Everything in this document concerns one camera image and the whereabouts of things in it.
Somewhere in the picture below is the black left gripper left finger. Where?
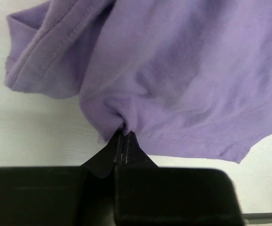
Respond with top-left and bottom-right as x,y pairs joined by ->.
0,132 -> 123,226

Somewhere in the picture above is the purple t-shirt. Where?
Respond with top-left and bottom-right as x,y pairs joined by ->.
5,0 -> 272,163

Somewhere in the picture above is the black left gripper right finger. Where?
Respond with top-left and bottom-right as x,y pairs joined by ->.
114,132 -> 244,226

